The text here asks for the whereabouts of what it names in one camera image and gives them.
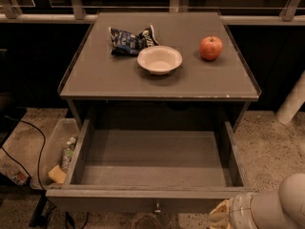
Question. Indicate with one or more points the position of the metal drawer knob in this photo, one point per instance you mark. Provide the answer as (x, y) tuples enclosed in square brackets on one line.
[(157, 210)]

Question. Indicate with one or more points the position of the clear plastic bin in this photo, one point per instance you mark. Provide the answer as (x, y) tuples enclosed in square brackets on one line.
[(64, 129)]

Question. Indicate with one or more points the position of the plastic bottle on floor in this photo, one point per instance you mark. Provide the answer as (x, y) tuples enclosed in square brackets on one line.
[(14, 174)]

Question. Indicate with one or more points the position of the white bowl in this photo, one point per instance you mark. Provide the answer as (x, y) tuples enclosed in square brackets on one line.
[(159, 60)]

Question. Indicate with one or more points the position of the metal window railing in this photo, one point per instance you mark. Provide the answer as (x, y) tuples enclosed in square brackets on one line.
[(239, 12)]

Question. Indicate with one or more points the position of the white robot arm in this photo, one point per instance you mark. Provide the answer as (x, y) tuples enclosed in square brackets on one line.
[(274, 157)]

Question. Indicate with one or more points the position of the plastic bottle in bin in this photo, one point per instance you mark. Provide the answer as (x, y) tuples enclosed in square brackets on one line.
[(67, 153)]

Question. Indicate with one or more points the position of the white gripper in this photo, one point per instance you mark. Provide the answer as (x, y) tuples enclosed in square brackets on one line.
[(240, 211)]

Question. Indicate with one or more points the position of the red apple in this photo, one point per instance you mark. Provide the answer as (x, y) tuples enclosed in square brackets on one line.
[(210, 47)]

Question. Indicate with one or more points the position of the grey top drawer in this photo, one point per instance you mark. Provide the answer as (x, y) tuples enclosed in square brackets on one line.
[(129, 171)]

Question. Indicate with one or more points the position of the grey drawer cabinet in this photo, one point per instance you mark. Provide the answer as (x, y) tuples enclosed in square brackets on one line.
[(97, 75)]

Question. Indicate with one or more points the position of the yellow sponge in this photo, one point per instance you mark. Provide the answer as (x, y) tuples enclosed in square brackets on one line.
[(57, 175)]

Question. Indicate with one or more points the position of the blue chip bag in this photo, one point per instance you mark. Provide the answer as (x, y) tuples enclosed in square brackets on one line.
[(130, 44)]

